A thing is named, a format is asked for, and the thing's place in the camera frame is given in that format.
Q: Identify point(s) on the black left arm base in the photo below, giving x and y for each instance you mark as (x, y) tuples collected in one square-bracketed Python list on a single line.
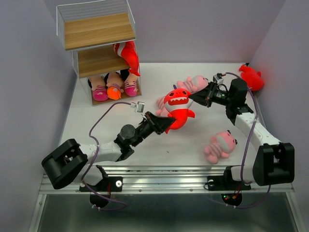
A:
[(101, 193)]

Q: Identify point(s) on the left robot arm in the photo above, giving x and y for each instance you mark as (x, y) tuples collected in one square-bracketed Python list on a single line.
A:
[(69, 161)]

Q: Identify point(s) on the pink pig plush top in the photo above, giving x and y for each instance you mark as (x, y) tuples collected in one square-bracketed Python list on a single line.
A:
[(193, 84)]

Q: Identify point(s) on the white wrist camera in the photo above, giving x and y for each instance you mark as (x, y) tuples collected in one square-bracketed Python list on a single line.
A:
[(219, 78), (138, 107)]

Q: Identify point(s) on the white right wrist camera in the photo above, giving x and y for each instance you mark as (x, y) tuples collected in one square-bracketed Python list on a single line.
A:
[(219, 78)]

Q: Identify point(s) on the large pink striped pig plush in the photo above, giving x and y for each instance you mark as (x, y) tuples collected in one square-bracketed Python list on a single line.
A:
[(161, 110)]

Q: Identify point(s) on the pink pig plush bottom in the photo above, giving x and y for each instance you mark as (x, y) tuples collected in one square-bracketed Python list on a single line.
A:
[(220, 146)]

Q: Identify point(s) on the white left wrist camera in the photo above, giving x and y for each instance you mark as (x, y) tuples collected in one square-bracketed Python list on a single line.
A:
[(138, 107)]

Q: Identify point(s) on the red whale plush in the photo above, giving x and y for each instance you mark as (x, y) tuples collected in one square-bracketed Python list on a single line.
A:
[(128, 52)]

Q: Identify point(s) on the boy doll magenta pants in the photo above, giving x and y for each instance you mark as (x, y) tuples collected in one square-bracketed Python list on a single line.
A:
[(98, 88)]

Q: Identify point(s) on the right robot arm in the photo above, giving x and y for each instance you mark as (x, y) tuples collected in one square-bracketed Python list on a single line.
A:
[(274, 161)]

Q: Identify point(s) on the boy doll magenta striped shirt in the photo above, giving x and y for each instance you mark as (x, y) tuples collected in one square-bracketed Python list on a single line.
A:
[(130, 82)]

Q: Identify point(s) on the red plush corner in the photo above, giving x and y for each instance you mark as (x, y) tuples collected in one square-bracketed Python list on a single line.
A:
[(251, 77)]

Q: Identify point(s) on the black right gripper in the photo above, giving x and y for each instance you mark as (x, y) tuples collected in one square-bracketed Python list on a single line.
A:
[(201, 97)]

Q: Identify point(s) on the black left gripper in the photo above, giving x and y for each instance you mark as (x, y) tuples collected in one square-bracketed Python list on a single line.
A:
[(158, 124)]

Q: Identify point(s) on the white wire wooden shelf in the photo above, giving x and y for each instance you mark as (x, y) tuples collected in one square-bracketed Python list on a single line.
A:
[(87, 31)]

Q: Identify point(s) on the red shark plush mouth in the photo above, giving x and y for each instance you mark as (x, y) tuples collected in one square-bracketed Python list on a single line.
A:
[(178, 103)]

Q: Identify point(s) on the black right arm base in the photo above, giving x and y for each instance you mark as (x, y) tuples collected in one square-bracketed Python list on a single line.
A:
[(231, 195)]

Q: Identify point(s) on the boy doll orange pants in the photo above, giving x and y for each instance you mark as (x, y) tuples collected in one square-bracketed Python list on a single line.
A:
[(114, 84)]

